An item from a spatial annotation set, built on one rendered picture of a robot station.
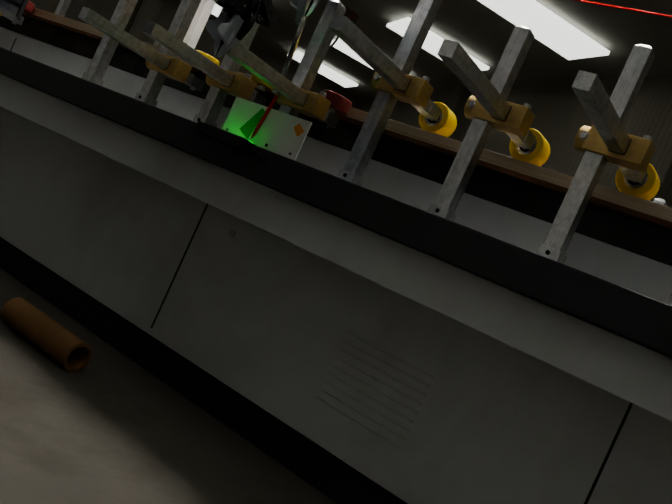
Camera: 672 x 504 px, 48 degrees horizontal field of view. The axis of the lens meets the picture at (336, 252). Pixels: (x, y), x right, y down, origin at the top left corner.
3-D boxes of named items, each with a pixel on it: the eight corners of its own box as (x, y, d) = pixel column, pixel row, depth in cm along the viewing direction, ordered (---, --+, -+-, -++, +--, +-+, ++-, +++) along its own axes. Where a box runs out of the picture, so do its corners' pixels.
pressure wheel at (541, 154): (541, 123, 169) (506, 132, 172) (546, 156, 166) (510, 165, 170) (548, 133, 174) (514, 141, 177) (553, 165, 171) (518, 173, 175)
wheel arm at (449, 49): (452, 58, 129) (461, 39, 129) (435, 54, 131) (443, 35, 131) (535, 156, 171) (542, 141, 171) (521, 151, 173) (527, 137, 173)
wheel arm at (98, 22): (83, 22, 185) (91, 6, 185) (75, 20, 187) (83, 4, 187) (200, 94, 221) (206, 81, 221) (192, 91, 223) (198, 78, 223)
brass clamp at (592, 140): (639, 164, 137) (651, 138, 137) (570, 144, 145) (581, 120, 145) (645, 174, 143) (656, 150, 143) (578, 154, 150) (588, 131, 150)
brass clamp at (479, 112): (517, 128, 151) (527, 105, 151) (459, 111, 159) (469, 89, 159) (526, 139, 156) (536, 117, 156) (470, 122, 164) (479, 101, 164)
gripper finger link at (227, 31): (202, 46, 153) (221, 4, 153) (220, 59, 158) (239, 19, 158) (212, 49, 152) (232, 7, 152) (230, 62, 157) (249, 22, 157)
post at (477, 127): (435, 237, 156) (531, 25, 156) (421, 231, 158) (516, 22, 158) (441, 241, 159) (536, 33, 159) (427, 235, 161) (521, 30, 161)
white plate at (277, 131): (293, 160, 179) (311, 121, 179) (219, 131, 193) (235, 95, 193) (295, 161, 179) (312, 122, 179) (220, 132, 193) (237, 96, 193)
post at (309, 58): (258, 179, 184) (340, -1, 184) (248, 175, 186) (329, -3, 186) (267, 183, 187) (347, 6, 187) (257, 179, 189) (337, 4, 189)
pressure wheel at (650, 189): (607, 175, 159) (631, 203, 155) (639, 151, 156) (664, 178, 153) (612, 184, 164) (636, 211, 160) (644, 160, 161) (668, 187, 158)
